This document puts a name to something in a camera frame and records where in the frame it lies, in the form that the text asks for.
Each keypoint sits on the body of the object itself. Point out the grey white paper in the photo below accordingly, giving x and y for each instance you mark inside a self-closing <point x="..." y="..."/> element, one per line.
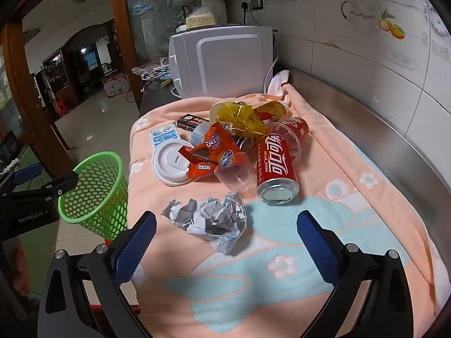
<point x="211" y="218"/>

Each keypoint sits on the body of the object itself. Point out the green mesh plastic basket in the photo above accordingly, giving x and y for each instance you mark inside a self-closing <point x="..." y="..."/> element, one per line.
<point x="102" y="197"/>

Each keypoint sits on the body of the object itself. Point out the blue white plastic packet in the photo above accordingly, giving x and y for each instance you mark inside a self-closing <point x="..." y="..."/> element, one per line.
<point x="164" y="135"/>

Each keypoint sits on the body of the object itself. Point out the white plastic cup lid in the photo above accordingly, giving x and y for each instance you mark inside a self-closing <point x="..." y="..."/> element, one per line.
<point x="167" y="163"/>

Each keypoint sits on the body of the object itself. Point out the red cola can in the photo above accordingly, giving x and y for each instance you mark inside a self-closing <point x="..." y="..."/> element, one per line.
<point x="273" y="162"/>

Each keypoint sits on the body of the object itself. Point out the clear plastic bag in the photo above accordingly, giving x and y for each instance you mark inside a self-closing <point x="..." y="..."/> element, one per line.
<point x="149" y="67"/>

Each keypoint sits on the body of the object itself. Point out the blue white drink can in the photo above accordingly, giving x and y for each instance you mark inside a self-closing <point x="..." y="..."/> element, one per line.
<point x="200" y="133"/>

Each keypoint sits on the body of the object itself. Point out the television screen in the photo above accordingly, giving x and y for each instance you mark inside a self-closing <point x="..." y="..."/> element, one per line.
<point x="88" y="57"/>

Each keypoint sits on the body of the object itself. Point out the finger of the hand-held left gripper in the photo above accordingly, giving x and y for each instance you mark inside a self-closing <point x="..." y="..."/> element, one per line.
<point x="28" y="173"/>
<point x="60" y="186"/>

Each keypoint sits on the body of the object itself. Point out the orange label plastic bottle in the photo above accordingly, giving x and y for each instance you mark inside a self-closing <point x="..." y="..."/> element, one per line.
<point x="274" y="110"/>

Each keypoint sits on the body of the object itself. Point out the teapot fruit wall decal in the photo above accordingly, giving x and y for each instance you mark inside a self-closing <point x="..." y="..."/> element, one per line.
<point x="391" y="26"/>

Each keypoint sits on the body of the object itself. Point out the pink patterned box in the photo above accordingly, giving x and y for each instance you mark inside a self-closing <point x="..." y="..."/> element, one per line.
<point x="115" y="85"/>

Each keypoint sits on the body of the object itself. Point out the glass window pane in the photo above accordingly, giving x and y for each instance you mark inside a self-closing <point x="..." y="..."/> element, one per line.
<point x="151" y="10"/>

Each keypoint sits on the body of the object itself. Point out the white cylindrical appliance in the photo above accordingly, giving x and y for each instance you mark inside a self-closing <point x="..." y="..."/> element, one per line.
<point x="220" y="7"/>

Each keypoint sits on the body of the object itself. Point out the bag of dry noodles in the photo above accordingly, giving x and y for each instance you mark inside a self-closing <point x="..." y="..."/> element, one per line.
<point x="201" y="19"/>

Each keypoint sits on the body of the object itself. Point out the peach printed blanket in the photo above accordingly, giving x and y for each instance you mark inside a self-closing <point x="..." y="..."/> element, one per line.
<point x="317" y="190"/>

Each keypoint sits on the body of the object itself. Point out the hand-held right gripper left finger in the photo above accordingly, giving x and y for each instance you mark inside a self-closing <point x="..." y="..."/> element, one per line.
<point x="135" y="246"/>

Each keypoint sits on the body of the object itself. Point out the wooden door post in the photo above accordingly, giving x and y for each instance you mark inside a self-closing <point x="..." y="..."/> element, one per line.
<point x="31" y="95"/>
<point x="125" y="42"/>

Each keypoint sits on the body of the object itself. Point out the dark wooden cabinet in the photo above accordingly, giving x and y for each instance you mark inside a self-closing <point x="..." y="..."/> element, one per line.
<point x="56" y="77"/>

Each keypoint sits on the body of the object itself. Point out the white cloth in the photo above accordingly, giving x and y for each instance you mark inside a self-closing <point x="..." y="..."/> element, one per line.
<point x="278" y="81"/>

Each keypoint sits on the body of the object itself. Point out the red plastic stool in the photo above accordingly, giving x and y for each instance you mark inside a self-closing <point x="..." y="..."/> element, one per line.
<point x="62" y="108"/>

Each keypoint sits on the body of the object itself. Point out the clear plastic cup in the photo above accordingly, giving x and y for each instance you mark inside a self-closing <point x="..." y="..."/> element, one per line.
<point x="234" y="179"/>
<point x="285" y="144"/>

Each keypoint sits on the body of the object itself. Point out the small orange snack packet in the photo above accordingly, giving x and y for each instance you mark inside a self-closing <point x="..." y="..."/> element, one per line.
<point x="201" y="170"/>

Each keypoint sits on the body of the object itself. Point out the white paper cup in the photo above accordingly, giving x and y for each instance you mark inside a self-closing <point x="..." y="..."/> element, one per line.
<point x="214" y="112"/>

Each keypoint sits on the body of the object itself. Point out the yellow cellophane wrapper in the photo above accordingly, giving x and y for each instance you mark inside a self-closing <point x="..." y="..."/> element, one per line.
<point x="243" y="118"/>

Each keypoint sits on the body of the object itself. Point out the white microwave oven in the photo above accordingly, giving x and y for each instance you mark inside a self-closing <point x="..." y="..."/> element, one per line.
<point x="218" y="60"/>

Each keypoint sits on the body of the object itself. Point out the large orange snack wrapper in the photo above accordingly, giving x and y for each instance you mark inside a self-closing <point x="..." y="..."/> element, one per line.
<point x="211" y="141"/>

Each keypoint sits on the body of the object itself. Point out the red label plastic bottle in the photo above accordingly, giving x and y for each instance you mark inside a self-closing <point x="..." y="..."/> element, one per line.
<point x="296" y="126"/>

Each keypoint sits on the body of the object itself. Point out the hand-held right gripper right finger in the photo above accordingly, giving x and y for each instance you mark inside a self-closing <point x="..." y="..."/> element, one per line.
<point x="317" y="250"/>

